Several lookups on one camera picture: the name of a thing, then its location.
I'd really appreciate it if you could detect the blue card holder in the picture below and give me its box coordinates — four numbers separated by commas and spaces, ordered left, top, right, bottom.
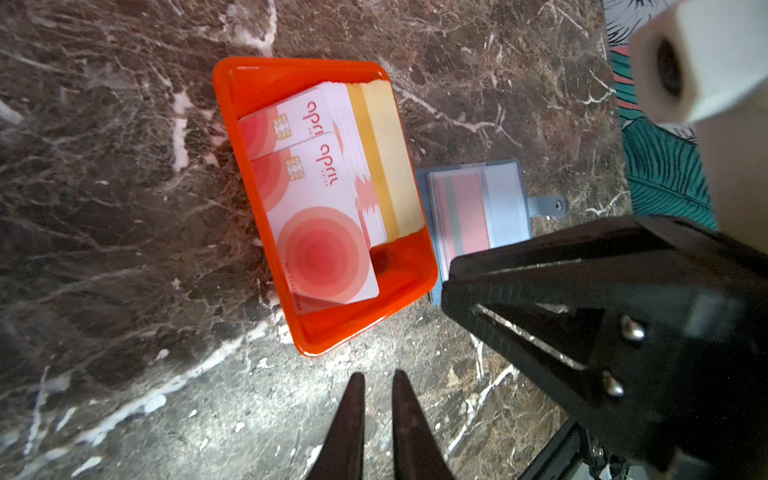
416, 160, 568, 305

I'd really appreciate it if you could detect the red white credit card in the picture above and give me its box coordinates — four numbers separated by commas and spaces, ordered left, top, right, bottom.
427, 169, 490, 279
251, 133, 379, 313

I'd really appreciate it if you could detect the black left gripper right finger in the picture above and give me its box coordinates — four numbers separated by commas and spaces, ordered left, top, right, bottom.
392, 369, 454, 479

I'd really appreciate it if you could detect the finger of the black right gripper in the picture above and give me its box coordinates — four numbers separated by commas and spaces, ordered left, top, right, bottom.
442, 281, 767, 479
446, 216, 767, 309

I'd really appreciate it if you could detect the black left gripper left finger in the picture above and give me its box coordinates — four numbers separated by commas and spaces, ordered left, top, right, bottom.
306, 372, 365, 480

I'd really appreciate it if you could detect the credit card stack in box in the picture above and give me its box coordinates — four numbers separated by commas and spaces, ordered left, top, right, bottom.
238, 79, 427, 247

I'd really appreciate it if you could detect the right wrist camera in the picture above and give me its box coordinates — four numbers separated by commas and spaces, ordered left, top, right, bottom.
629, 1, 767, 251

